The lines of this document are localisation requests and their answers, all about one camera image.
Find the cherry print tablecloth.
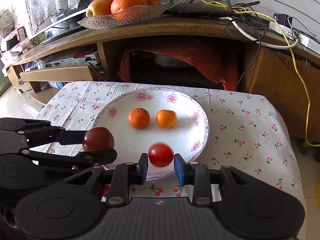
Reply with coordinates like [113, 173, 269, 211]
[39, 82, 304, 201]

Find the black wifi router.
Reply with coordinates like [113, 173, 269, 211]
[162, 0, 260, 18]

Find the glass fruit dish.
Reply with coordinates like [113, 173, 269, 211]
[78, 3, 172, 29]

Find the yellow red apple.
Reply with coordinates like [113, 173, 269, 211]
[86, 0, 113, 17]

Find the red cloth in cabinet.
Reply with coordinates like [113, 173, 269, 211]
[118, 36, 238, 90]

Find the silver set-top box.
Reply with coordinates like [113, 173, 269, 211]
[42, 51, 101, 67]

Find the white power strip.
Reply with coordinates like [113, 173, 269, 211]
[280, 25, 319, 54]

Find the front large orange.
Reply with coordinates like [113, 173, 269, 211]
[111, 0, 148, 20]

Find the white thick cable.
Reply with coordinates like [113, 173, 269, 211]
[220, 16, 299, 50]

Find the white floral ceramic bowl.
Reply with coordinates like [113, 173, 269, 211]
[93, 87, 210, 170]

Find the wooden tv cabinet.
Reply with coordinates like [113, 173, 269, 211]
[7, 17, 319, 141]

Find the mandarin orange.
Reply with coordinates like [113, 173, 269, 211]
[128, 108, 150, 129]
[156, 109, 177, 128]

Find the black television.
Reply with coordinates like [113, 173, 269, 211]
[35, 0, 94, 44]

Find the yellow network cable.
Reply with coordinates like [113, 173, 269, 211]
[178, 0, 320, 147]

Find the black power adapter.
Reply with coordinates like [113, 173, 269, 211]
[273, 13, 292, 28]

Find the small red tomato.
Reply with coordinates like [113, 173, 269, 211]
[148, 142, 174, 167]

